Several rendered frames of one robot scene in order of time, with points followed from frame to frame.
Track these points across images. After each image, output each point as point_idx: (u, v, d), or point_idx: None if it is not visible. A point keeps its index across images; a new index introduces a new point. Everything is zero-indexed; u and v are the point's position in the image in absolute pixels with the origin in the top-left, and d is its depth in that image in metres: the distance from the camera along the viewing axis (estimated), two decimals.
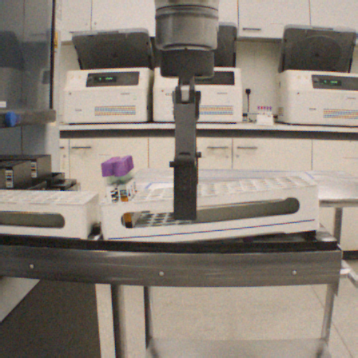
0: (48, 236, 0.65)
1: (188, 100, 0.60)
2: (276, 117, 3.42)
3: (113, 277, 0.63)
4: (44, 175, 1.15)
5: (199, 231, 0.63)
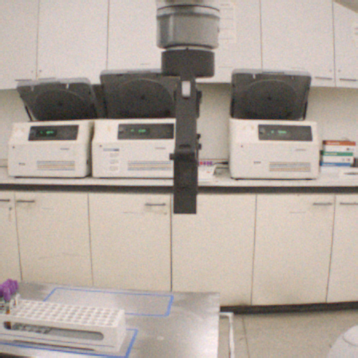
0: None
1: (188, 94, 0.59)
2: (226, 163, 3.39)
3: None
4: None
5: (45, 339, 0.96)
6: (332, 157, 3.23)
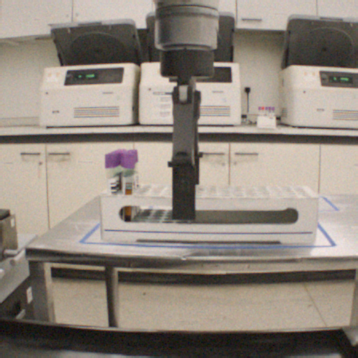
0: None
1: (186, 100, 0.60)
2: (279, 118, 3.06)
3: None
4: None
5: (196, 232, 0.63)
6: None
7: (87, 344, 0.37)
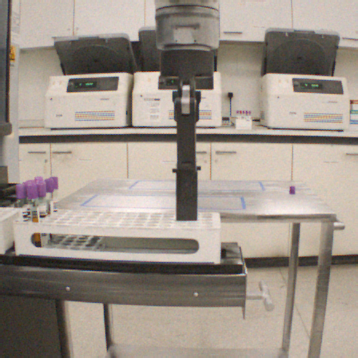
0: None
1: None
2: (258, 120, 3.44)
3: (25, 290, 0.64)
4: None
5: (99, 259, 0.65)
6: None
7: None
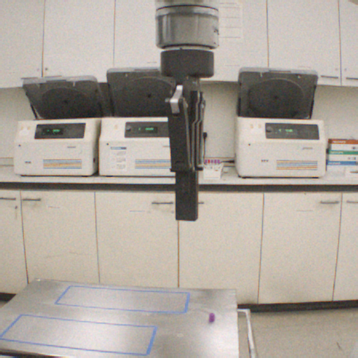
0: None
1: (178, 113, 0.61)
2: (232, 161, 3.38)
3: None
4: None
5: None
6: (337, 156, 3.22)
7: None
